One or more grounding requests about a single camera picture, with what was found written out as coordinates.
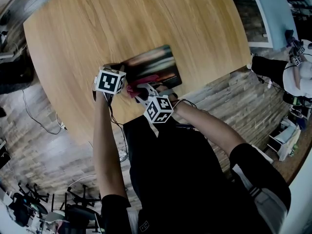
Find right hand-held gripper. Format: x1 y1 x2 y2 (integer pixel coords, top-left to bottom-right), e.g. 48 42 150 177
135 82 174 124

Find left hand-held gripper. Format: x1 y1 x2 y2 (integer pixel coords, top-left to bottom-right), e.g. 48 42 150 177
92 62 127 101

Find pink cloth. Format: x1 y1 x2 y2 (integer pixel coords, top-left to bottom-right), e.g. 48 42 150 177
126 74 159 99

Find person's left forearm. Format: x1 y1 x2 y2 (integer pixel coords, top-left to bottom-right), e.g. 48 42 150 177
93 91 128 201

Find person's right forearm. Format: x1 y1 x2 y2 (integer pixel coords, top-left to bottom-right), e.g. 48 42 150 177
172 98 247 157

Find person's right hand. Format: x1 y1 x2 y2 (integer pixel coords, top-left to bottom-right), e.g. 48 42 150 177
156 86 178 105

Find wooden table with white legs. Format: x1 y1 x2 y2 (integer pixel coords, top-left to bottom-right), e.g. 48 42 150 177
23 0 252 146

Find person's black clothing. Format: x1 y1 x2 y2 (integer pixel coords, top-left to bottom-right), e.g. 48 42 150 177
101 117 292 234

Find black office chair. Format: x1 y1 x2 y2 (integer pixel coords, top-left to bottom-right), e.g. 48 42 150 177
0 55 35 95

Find black chair base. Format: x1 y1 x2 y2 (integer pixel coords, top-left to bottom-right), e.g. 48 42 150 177
59 184 102 215

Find white low shelf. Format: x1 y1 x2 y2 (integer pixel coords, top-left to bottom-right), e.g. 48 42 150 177
266 124 302 162

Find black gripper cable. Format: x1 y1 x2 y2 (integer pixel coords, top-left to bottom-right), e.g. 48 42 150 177
104 93 128 141

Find thin black cable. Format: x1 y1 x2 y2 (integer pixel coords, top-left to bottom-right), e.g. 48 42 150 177
22 89 62 136

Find white cable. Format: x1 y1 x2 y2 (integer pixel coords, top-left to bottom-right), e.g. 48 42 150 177
68 174 97 189

